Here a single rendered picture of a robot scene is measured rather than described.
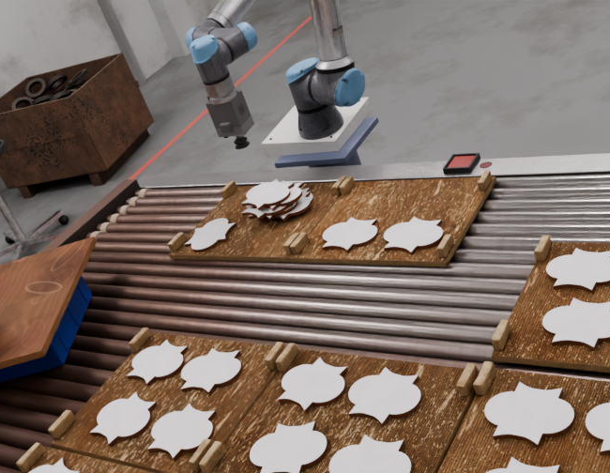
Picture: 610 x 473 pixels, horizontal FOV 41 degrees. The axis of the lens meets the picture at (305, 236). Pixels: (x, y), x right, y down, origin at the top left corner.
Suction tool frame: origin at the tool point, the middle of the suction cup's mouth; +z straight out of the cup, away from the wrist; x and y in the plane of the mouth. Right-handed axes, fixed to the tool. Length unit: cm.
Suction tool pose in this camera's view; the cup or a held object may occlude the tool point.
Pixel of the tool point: (242, 144)
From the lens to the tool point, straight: 229.6
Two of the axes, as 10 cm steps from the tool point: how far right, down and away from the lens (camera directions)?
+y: 8.7, 0.1, -5.0
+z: 2.9, 7.9, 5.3
